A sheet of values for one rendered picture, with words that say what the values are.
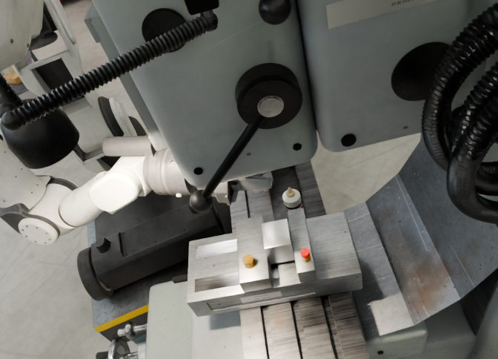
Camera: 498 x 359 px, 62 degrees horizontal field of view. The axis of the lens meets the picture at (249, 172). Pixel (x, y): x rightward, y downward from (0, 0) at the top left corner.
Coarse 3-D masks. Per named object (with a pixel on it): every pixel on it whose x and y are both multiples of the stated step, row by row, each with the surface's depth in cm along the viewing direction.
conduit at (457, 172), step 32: (480, 32) 32; (448, 64) 34; (480, 64) 33; (448, 96) 35; (480, 96) 32; (448, 128) 41; (480, 128) 29; (448, 160) 40; (480, 160) 31; (448, 192) 35; (480, 192) 39
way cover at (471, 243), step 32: (416, 160) 91; (384, 192) 100; (416, 192) 90; (352, 224) 102; (384, 224) 96; (416, 224) 89; (448, 224) 80; (480, 224) 73; (384, 256) 93; (416, 256) 86; (448, 256) 79; (480, 256) 72; (384, 288) 89; (416, 288) 84; (448, 288) 78; (384, 320) 85; (416, 320) 82
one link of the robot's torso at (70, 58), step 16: (48, 0) 103; (64, 16) 108; (64, 32) 105; (16, 64) 106; (32, 64) 109; (48, 64) 111; (64, 64) 112; (80, 64) 109; (32, 80) 108; (48, 80) 114; (64, 80) 116; (96, 96) 125; (80, 112) 118; (96, 112) 120; (112, 112) 124; (80, 128) 121; (96, 128) 122; (112, 128) 124; (80, 144) 124; (96, 144) 126
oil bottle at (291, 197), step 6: (288, 192) 92; (294, 192) 93; (282, 198) 94; (288, 198) 93; (294, 198) 93; (300, 198) 94; (288, 204) 93; (294, 204) 93; (300, 204) 94; (288, 210) 95
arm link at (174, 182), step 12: (168, 156) 70; (168, 168) 69; (168, 180) 69; (180, 180) 69; (168, 192) 71; (180, 192) 71; (192, 192) 71; (216, 192) 66; (228, 192) 66; (228, 204) 67
